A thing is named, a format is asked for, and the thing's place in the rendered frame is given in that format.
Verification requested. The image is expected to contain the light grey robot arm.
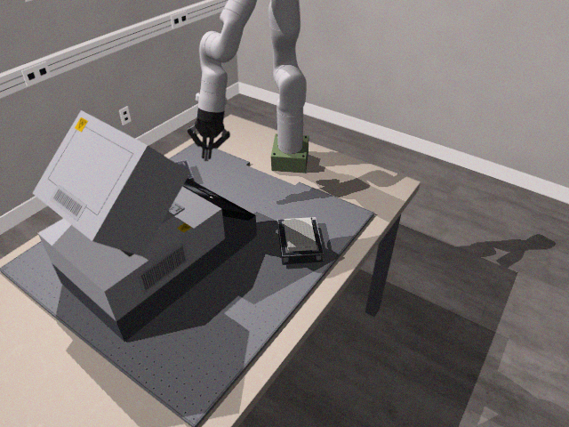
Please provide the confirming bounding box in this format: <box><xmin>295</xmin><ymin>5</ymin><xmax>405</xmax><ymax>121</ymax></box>
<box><xmin>196</xmin><ymin>0</ymin><xmax>307</xmax><ymax>154</ymax></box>

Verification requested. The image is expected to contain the light grey benchtop lab instrument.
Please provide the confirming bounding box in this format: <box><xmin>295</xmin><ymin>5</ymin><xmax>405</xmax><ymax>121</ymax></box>
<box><xmin>33</xmin><ymin>111</ymin><xmax>257</xmax><ymax>342</ymax></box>

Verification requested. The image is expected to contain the white microplate with grey wells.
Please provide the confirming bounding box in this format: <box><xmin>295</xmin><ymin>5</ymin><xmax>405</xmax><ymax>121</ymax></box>
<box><xmin>284</xmin><ymin>218</ymin><xmax>317</xmax><ymax>252</ymax></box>

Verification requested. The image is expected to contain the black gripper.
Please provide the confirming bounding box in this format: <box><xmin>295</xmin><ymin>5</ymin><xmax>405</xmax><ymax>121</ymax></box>
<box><xmin>188</xmin><ymin>108</ymin><xmax>230</xmax><ymax>161</ymax></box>

